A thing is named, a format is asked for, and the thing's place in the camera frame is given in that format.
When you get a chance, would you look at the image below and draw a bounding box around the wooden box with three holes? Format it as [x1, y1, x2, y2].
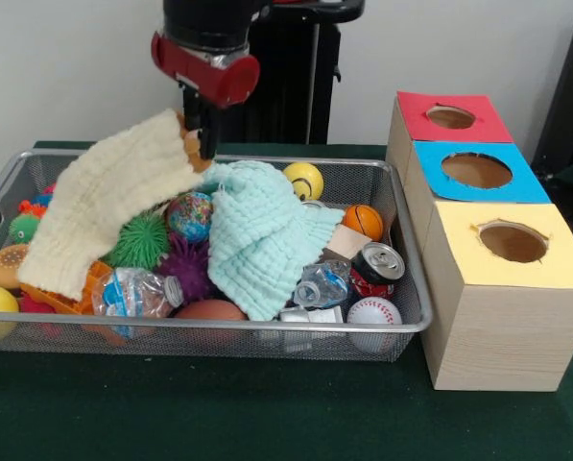
[385, 90, 573, 393]

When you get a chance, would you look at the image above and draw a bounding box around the mint green waffle cloth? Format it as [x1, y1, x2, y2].
[203, 160, 346, 322]

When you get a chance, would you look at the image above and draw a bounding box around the white baseball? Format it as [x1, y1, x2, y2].
[346, 296, 403, 354]

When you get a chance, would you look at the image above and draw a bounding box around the large green spiky ball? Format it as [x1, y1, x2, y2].
[106, 213, 171, 268]

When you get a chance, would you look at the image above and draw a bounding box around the crushed bottle with blue label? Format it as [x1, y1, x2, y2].
[91, 267, 186, 337]

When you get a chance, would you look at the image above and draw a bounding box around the brown hedgehog plush toy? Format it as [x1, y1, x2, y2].
[179, 125, 213, 173]

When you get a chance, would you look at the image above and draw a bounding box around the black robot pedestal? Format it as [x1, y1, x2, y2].
[247, 0, 367, 145]

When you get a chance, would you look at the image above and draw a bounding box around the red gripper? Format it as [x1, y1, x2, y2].
[150, 31, 262, 161]

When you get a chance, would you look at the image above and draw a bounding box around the purple spiky ball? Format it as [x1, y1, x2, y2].
[158, 234, 215, 306]

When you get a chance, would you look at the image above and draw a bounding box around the yellow smiley ball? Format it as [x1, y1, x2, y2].
[283, 161, 325, 203]

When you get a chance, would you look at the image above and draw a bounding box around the crushed red soda can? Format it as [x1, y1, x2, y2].
[350, 241, 406, 300]

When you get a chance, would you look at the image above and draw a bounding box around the globe print ball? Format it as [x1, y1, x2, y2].
[165, 191, 214, 241]

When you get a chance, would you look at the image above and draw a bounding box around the silver mesh bin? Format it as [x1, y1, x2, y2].
[0, 148, 434, 364]

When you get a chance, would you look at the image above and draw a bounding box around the cream waffle cloth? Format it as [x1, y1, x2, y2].
[16, 108, 205, 303]

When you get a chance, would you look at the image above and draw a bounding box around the small orange basketball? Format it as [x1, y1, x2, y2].
[341, 204, 386, 242]

